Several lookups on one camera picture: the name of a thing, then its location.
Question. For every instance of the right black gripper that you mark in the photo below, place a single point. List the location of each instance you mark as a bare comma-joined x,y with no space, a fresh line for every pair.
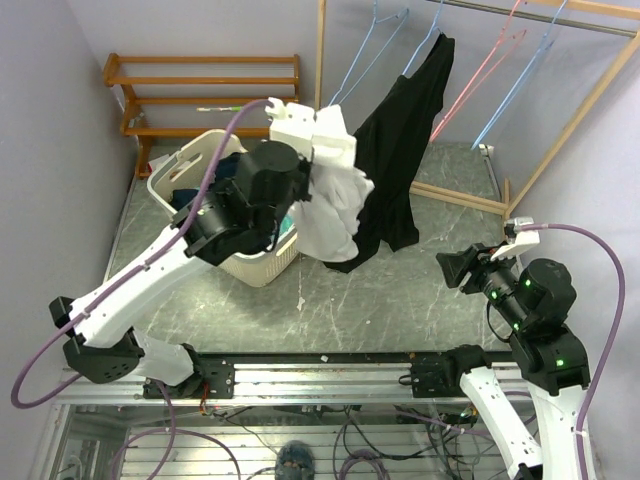
455,265

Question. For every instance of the brown wooden shoe rack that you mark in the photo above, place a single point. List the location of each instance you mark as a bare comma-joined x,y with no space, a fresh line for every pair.
161,93

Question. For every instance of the white t shirt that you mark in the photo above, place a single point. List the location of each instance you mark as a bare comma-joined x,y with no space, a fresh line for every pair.
327,224

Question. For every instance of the aluminium mounting rail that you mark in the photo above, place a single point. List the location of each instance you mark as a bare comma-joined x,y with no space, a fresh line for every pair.
261,380

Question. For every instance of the light wooden clothes rack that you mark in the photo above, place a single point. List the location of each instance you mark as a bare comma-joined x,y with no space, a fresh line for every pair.
593,42

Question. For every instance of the blue hanger right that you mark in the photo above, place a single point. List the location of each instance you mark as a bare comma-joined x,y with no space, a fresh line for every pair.
544,45

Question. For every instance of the black t shirt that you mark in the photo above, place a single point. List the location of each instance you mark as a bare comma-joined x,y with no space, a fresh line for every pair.
391,143

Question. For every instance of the white laundry basket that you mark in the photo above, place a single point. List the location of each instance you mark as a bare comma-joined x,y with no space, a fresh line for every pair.
185,169

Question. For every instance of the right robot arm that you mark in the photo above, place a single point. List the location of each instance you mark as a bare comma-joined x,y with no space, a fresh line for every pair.
552,361

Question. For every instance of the navy blue garment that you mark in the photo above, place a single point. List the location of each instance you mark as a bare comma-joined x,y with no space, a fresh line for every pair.
225,170

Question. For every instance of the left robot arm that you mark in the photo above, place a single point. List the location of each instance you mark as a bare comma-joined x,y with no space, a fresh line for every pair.
239,214

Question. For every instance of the white paper scrap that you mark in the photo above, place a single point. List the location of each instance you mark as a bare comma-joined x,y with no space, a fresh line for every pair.
155,163

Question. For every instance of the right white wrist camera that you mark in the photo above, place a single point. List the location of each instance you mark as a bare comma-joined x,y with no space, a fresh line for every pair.
518,240

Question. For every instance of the blue hanger far left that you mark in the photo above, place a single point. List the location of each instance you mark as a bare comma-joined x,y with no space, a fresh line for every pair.
361,65

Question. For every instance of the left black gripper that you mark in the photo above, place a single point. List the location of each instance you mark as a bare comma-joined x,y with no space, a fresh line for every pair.
304,166

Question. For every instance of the green white pen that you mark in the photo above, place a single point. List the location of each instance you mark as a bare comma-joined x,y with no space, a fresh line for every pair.
219,109

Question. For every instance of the pink wire hanger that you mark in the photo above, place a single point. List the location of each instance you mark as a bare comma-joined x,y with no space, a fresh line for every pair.
504,46

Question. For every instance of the teal garment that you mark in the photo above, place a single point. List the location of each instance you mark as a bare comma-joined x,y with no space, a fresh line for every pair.
287,229

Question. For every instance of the blue hanger holding black shirt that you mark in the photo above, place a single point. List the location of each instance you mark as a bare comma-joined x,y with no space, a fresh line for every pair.
433,27

